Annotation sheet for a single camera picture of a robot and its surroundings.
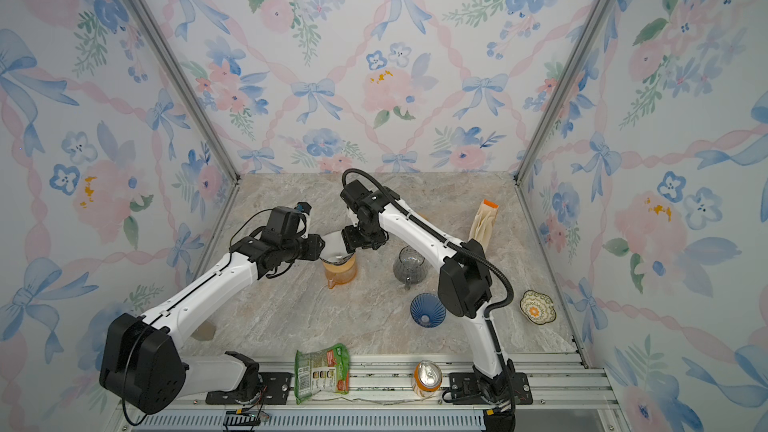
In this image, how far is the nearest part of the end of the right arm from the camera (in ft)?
2.07

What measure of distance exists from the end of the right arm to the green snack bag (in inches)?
11.3

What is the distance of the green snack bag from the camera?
0.73 metres
